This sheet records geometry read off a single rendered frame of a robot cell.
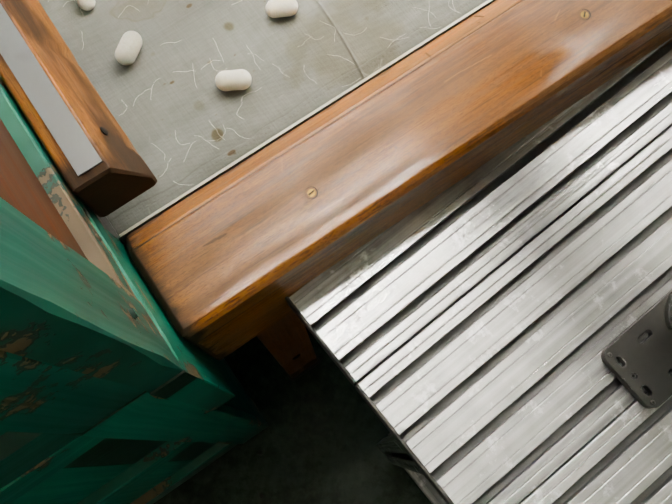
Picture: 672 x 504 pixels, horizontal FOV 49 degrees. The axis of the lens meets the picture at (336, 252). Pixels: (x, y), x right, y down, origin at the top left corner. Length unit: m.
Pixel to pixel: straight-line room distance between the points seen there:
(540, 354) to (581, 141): 0.23
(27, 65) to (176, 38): 0.18
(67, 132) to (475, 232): 0.40
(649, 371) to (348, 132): 0.36
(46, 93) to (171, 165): 0.14
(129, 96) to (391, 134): 0.26
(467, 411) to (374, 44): 0.37
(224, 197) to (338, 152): 0.11
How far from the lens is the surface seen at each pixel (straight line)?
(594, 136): 0.83
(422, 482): 1.08
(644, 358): 0.77
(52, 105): 0.64
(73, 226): 0.58
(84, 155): 0.61
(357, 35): 0.76
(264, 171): 0.68
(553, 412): 0.75
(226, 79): 0.73
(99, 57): 0.79
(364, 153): 0.68
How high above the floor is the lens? 1.39
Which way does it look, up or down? 75 degrees down
